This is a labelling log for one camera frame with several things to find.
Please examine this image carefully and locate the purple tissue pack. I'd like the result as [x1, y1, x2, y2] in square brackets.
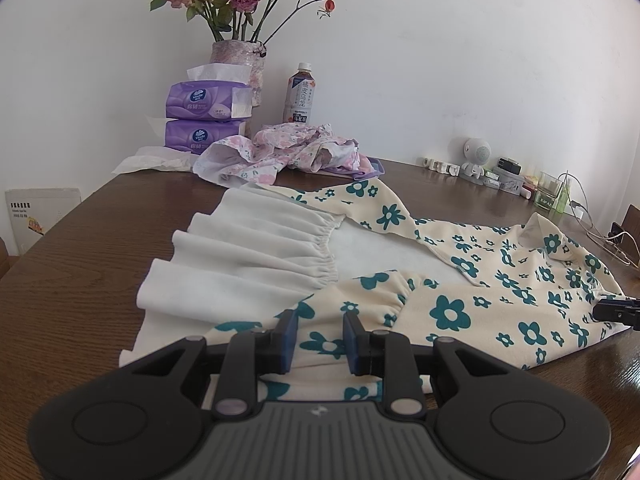
[164, 119, 249, 155]
[167, 62, 253, 122]

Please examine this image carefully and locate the white cable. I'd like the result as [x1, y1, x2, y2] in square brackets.
[557, 172, 633, 263]

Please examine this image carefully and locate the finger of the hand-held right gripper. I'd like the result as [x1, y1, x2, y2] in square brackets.
[592, 297, 640, 332]

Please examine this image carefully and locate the white tissue paper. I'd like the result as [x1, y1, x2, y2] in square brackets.
[111, 145, 201, 176]

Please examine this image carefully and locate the pink mottled vase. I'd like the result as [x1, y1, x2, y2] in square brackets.
[210, 40, 268, 108]

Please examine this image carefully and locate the row of small white figurines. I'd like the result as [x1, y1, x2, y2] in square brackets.
[417, 156, 462, 177]

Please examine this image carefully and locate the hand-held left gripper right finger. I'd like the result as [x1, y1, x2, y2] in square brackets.
[342, 311, 523, 418]

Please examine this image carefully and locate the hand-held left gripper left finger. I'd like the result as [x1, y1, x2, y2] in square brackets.
[117, 310, 300, 419]

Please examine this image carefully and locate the cream dress with teal flowers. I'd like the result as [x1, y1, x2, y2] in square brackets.
[118, 180, 631, 403]

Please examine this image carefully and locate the white card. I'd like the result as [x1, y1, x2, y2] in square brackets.
[5, 187, 82, 256]

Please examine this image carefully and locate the pink floral garment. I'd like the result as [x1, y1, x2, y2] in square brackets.
[192, 122, 376, 187]

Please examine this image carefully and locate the green glass container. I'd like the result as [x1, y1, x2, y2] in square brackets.
[532, 171, 571, 213]

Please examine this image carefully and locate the folded pastel towel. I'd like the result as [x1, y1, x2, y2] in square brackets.
[320, 155, 386, 181]

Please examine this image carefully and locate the white round robot figurine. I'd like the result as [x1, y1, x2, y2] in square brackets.
[459, 136, 493, 186]

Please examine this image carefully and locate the plastic drink bottle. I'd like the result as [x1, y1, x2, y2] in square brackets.
[282, 61, 319, 126]

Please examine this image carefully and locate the grey box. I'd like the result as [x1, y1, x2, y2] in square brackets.
[495, 170, 524, 196]

